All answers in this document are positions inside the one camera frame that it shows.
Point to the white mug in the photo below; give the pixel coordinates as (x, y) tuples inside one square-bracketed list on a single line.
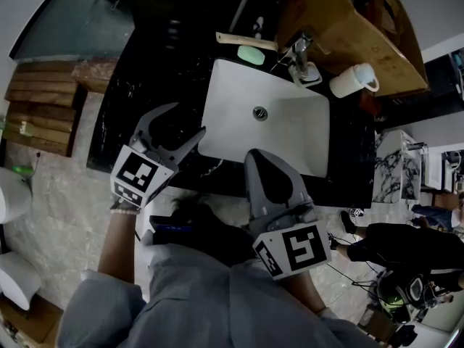
[(348, 82)]

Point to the green bottle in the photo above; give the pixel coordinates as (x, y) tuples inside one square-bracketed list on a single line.
[(21, 170)]

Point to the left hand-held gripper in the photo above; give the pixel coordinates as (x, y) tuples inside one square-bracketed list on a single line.
[(137, 172)]

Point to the chrome faucet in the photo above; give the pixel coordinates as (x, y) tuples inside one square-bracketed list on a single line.
[(301, 56)]

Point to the white ceramic toilet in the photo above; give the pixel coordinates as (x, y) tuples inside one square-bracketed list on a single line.
[(16, 281)]

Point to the brown cardboard box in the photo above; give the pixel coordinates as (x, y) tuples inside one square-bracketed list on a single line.
[(32, 321)]

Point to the white sink basin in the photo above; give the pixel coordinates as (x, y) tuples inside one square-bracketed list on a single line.
[(235, 96)]

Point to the small white bottle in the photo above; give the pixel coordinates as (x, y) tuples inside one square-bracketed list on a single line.
[(259, 25)]

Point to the person's left forearm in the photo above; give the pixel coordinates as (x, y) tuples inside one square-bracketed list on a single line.
[(116, 248)]

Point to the dark blue box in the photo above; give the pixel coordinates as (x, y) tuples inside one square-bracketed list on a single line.
[(170, 223)]

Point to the black headset gear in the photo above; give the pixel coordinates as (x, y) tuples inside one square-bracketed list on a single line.
[(409, 296)]

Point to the wooden step platform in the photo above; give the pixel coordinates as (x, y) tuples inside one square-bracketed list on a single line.
[(47, 103)]

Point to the person's grey shirt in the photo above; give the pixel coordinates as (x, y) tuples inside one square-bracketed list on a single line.
[(217, 303)]

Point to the metal sink drain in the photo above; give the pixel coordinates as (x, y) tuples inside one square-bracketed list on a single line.
[(260, 113)]

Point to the white appliance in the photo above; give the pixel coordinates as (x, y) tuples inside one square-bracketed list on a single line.
[(435, 169)]

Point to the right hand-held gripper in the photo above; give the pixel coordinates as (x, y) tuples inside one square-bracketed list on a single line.
[(301, 247)]

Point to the small black white cube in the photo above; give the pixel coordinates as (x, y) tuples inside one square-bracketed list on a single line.
[(356, 213)]

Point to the green soap bar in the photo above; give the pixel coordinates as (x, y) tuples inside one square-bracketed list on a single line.
[(251, 54)]

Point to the small pale item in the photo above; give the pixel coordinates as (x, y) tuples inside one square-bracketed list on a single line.
[(24, 128)]

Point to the white marble pedestal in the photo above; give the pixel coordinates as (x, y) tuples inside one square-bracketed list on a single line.
[(395, 165)]

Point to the person's right forearm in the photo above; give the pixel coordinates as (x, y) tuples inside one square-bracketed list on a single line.
[(301, 292)]

